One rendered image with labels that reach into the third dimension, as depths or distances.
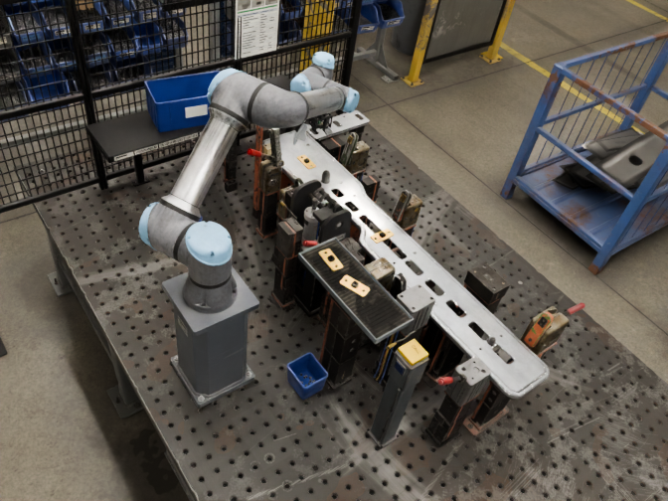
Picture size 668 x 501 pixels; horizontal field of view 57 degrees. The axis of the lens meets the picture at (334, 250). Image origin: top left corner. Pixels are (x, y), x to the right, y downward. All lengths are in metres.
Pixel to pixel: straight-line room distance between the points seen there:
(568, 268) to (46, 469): 2.88
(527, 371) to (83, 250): 1.64
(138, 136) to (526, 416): 1.72
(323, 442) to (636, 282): 2.51
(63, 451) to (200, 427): 0.95
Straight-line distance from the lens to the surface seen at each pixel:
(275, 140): 2.23
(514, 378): 1.92
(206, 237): 1.63
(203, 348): 1.83
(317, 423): 2.04
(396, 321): 1.72
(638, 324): 3.80
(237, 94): 1.71
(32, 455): 2.88
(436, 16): 4.93
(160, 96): 2.60
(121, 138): 2.48
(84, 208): 2.69
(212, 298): 1.72
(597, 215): 4.09
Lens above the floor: 2.48
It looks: 45 degrees down
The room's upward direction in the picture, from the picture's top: 10 degrees clockwise
